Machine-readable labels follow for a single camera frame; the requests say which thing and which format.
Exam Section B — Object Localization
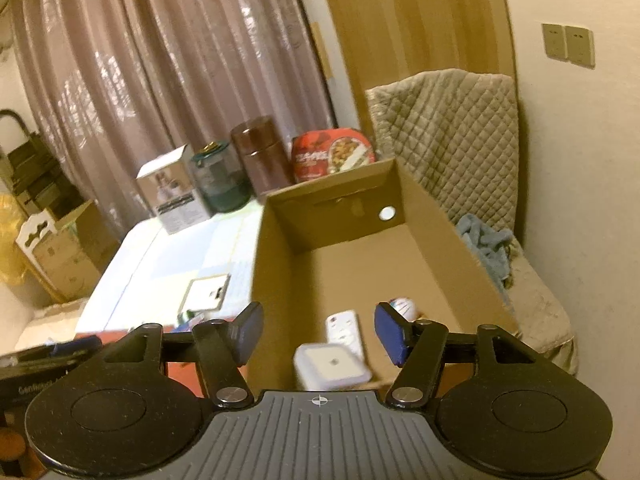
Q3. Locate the long white remote control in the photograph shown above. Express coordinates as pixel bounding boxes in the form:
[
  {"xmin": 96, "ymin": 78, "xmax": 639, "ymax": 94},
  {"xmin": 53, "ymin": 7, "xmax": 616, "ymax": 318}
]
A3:
[{"xmin": 325, "ymin": 310, "xmax": 367, "ymax": 361}]

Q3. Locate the red toy figure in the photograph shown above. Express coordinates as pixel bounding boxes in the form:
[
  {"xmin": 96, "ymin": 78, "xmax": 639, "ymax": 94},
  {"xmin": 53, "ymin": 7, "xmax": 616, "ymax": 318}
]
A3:
[{"xmin": 389, "ymin": 297, "xmax": 418, "ymax": 322}]

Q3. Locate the person's left hand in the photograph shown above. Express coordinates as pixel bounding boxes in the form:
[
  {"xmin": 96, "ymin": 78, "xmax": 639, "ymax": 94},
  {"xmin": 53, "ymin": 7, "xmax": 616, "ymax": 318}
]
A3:
[{"xmin": 0, "ymin": 425, "xmax": 27, "ymax": 467}]

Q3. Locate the black folding hand cart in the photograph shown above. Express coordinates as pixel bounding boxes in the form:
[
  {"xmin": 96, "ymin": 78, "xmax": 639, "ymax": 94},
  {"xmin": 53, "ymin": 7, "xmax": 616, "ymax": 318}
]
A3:
[{"xmin": 0, "ymin": 110, "xmax": 66, "ymax": 221}]

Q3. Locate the pastel checkered tablecloth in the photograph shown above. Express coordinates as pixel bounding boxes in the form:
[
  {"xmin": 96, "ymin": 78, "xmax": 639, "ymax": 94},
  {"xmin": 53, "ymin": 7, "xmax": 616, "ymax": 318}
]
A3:
[{"xmin": 80, "ymin": 197, "xmax": 264, "ymax": 333}]

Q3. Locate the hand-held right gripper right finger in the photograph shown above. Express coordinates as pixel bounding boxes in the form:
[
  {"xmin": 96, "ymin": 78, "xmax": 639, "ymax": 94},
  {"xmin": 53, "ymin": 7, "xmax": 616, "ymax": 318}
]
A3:
[{"xmin": 374, "ymin": 301, "xmax": 545, "ymax": 410}]

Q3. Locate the white square charger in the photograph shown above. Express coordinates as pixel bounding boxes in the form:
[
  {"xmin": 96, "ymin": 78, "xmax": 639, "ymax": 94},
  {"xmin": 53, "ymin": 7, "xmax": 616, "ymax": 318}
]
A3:
[{"xmin": 293, "ymin": 342, "xmax": 373, "ymax": 391}]

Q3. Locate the flat cardboard box white insert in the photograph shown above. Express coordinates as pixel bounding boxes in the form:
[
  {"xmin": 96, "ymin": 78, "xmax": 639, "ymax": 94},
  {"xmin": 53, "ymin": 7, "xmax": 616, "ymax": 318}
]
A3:
[{"xmin": 15, "ymin": 210, "xmax": 103, "ymax": 302}]

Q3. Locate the plain brown cardboard carton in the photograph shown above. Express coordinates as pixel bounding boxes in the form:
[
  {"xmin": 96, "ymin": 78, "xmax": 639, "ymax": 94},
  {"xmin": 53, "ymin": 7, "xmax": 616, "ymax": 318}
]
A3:
[{"xmin": 57, "ymin": 200, "xmax": 121, "ymax": 271}]

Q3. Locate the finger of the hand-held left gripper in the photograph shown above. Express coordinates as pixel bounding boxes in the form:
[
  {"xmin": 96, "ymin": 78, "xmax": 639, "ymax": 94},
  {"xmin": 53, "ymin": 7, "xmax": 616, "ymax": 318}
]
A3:
[{"xmin": 0, "ymin": 335, "xmax": 104, "ymax": 367}]

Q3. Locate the red instant rice box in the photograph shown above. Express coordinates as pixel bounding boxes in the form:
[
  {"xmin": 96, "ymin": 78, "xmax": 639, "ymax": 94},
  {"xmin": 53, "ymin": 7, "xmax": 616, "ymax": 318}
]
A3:
[{"xmin": 291, "ymin": 127, "xmax": 377, "ymax": 184}]

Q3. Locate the grey blue fluffy cloth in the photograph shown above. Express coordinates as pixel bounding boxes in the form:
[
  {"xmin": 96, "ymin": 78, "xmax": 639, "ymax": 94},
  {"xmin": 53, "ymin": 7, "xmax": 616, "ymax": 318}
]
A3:
[{"xmin": 457, "ymin": 213, "xmax": 516, "ymax": 306}]

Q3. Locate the white product box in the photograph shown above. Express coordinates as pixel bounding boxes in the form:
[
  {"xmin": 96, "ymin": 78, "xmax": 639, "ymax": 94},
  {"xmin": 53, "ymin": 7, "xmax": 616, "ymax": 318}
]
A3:
[{"xmin": 136, "ymin": 144, "xmax": 213, "ymax": 236}]

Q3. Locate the green glass jar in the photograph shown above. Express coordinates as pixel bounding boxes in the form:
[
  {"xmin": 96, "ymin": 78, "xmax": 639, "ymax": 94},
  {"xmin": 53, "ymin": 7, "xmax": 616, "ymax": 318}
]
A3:
[{"xmin": 190, "ymin": 141, "xmax": 251, "ymax": 215}]

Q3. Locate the brown cardboard box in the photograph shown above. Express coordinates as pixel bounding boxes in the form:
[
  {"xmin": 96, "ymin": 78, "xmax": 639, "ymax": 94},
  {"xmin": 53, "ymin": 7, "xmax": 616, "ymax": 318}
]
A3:
[{"xmin": 250, "ymin": 157, "xmax": 521, "ymax": 392}]

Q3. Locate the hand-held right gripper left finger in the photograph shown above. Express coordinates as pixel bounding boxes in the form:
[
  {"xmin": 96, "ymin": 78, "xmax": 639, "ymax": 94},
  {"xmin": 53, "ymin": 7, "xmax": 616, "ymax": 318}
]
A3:
[{"xmin": 100, "ymin": 301, "xmax": 266, "ymax": 409}]

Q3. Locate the red printed table mat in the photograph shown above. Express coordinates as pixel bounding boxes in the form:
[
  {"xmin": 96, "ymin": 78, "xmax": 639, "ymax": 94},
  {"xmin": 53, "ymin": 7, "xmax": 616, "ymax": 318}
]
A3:
[{"xmin": 75, "ymin": 329, "xmax": 251, "ymax": 397}]

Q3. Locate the beige wall socket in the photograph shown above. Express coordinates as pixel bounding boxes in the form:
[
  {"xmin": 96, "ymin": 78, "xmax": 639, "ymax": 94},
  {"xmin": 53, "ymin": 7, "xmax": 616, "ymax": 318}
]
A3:
[
  {"xmin": 542, "ymin": 23, "xmax": 569, "ymax": 60},
  {"xmin": 565, "ymin": 26, "xmax": 596, "ymax": 68}
]

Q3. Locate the chair with quilted cover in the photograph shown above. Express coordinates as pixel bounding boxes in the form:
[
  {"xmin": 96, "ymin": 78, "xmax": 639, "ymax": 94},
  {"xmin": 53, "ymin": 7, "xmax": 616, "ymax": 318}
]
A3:
[{"xmin": 365, "ymin": 69, "xmax": 578, "ymax": 376}]

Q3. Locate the yellow wall strip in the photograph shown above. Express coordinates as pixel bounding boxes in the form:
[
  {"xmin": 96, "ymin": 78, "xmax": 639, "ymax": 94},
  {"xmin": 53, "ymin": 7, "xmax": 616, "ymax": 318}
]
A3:
[{"xmin": 310, "ymin": 22, "xmax": 334, "ymax": 81}]

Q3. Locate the white wall socket panel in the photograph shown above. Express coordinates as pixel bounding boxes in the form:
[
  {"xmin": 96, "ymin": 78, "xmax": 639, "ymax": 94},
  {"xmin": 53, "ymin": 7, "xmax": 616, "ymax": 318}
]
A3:
[{"xmin": 182, "ymin": 275, "xmax": 231, "ymax": 313}]

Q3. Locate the wooden door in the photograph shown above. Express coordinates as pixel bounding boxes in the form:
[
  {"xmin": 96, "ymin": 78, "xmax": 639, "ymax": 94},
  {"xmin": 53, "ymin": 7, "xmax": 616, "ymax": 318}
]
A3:
[{"xmin": 315, "ymin": 0, "xmax": 516, "ymax": 161}]

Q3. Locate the brown thermos flask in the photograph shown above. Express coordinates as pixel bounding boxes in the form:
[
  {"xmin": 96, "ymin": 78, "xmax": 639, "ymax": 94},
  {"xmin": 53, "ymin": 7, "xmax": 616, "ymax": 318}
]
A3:
[{"xmin": 230, "ymin": 116, "xmax": 293, "ymax": 198}]

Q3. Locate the yellow plastic bag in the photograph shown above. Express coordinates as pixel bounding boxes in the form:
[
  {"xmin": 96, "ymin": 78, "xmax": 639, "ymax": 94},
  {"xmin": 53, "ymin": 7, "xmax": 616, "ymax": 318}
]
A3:
[{"xmin": 0, "ymin": 192, "xmax": 28, "ymax": 286}]

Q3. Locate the brown patterned curtain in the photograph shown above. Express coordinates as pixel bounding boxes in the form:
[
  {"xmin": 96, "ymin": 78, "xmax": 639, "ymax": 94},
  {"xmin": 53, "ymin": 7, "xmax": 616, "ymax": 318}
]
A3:
[{"xmin": 10, "ymin": 0, "xmax": 336, "ymax": 226}]

